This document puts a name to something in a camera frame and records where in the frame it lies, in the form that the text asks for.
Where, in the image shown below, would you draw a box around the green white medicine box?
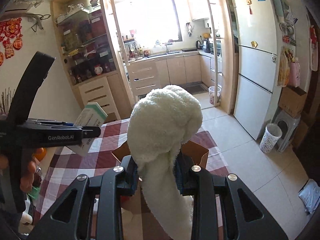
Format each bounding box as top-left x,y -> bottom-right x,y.
68,102 -> 107,157

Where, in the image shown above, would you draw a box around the white plush cat toy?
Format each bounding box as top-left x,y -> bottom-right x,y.
126,84 -> 203,240

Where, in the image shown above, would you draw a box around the person left hand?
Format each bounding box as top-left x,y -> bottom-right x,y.
1,148 -> 47,193

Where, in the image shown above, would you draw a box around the red white checkered tablecloth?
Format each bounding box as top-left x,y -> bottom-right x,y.
32,118 -> 230,240

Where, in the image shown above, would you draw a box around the brown cardboard box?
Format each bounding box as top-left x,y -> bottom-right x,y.
121,152 -> 193,239

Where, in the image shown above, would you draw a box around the grey plastic mail bag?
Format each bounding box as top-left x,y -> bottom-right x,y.
298,179 -> 320,215

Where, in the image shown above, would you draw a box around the patterned white waste bin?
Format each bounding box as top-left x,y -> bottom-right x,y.
259,123 -> 283,154

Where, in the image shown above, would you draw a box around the grey plastic stool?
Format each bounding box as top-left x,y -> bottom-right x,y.
274,110 -> 301,152

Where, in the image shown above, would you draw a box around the white refrigerator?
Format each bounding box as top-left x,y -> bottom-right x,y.
233,0 -> 277,139

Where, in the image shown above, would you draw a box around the cardboard box on stool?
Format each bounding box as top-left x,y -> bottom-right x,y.
278,87 -> 307,118

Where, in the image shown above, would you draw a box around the small kitchen waste basket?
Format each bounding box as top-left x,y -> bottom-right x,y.
208,86 -> 221,105

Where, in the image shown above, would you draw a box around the wooden display shelf cabinet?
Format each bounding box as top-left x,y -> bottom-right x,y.
50,0 -> 123,89

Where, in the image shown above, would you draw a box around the white chair with cushion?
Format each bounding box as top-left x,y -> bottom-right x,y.
127,61 -> 161,103

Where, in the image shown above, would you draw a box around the dark kitchen floor mat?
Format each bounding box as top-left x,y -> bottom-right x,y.
181,82 -> 208,95

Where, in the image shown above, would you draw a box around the kitchen base cabinets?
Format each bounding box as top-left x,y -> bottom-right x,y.
127,50 -> 223,87

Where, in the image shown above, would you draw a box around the pink gift bag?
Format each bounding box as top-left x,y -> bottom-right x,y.
289,62 -> 300,87

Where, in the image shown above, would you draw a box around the red paper wall decoration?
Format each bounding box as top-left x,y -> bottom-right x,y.
0,17 -> 23,65

